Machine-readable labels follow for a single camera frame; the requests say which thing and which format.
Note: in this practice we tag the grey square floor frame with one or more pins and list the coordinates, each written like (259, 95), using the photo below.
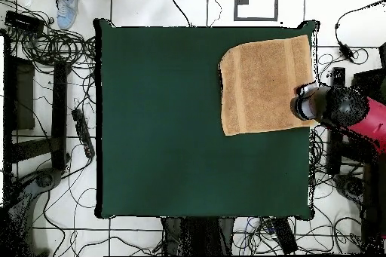
(235, 6)

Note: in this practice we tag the black power adapter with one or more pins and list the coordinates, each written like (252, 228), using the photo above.
(346, 52)

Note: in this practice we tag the dark green table cloth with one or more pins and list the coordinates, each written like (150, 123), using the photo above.
(150, 163)

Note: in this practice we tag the tan terry towel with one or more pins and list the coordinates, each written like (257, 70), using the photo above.
(259, 88)

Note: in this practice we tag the black rectangular box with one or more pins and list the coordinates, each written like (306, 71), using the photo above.
(24, 22)

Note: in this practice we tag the light blue shoe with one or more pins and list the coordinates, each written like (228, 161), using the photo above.
(67, 11)

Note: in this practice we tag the black power strip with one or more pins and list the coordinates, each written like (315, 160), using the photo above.
(83, 135)
(283, 236)

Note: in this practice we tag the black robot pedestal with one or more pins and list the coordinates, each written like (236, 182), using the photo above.
(196, 236)

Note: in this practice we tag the grey stand base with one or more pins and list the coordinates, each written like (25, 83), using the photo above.
(45, 178)
(351, 186)

